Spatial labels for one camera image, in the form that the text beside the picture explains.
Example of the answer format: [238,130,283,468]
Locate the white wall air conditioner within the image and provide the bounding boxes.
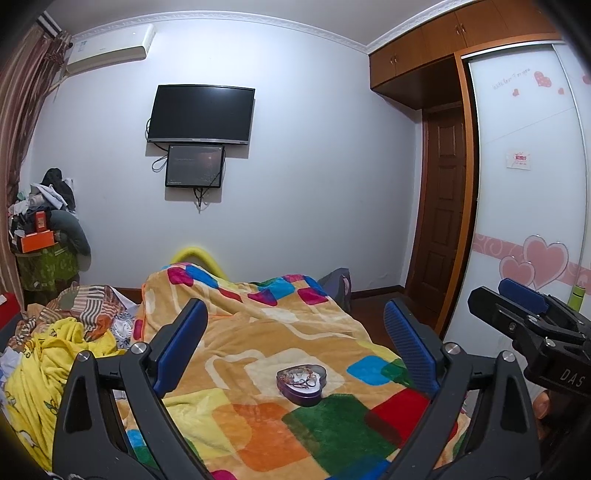
[66,24,156,75]

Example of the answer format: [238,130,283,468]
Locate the brown wooden door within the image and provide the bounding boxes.
[406,106,466,328]

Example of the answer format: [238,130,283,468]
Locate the pile of dark clothes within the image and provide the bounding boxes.
[8,168,91,257]

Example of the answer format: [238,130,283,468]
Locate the striped pink curtain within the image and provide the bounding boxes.
[1,25,71,304]

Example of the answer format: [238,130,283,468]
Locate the small black wall monitor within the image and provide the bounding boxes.
[165,144,224,189]

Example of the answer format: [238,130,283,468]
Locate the person's right hand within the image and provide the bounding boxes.
[532,390,570,440]

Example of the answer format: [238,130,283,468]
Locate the large black wall television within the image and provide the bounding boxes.
[147,84,256,145]

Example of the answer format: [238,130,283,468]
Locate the wooden overhead cabinets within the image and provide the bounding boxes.
[370,1,559,110]

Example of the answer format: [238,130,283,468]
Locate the orange cardboard box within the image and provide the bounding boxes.
[20,230,55,254]

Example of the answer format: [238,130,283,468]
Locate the yellow curved bed footboard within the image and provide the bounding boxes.
[170,246,228,280]

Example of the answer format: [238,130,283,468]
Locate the purple heart-shaped tin box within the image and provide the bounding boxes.
[276,364,328,407]

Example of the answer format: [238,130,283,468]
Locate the striped patterned pillow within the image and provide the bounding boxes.
[8,285,125,351]

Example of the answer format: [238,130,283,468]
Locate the green patterned covered cabinet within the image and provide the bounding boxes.
[16,244,79,291]

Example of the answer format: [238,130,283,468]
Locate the purple grey backpack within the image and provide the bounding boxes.
[318,268,352,313]

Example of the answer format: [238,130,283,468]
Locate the colourful patchwork fleece blanket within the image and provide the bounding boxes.
[115,262,472,480]

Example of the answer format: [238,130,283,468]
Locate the yellow cartoon blanket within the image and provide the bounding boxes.
[4,317,122,471]

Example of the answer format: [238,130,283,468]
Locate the white sliding wardrobe door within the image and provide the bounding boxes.
[446,42,590,355]

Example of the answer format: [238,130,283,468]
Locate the red braided cord bracelet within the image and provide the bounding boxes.
[281,365,324,389]

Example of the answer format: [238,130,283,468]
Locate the red flat box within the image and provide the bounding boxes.
[0,292,21,329]

